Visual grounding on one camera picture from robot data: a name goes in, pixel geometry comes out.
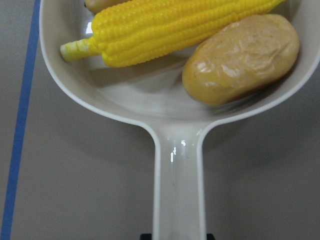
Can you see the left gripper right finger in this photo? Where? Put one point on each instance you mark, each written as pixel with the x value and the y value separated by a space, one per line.
pixel 209 236

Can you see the tan toy ginger root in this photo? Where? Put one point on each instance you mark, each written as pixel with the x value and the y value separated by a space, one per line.
pixel 96 6

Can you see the brown toy potato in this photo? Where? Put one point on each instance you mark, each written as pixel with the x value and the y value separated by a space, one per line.
pixel 241 59

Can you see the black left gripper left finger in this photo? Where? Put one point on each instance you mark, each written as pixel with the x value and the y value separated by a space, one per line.
pixel 145 236

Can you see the yellow toy corn cob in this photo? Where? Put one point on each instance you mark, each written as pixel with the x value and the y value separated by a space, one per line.
pixel 138 31

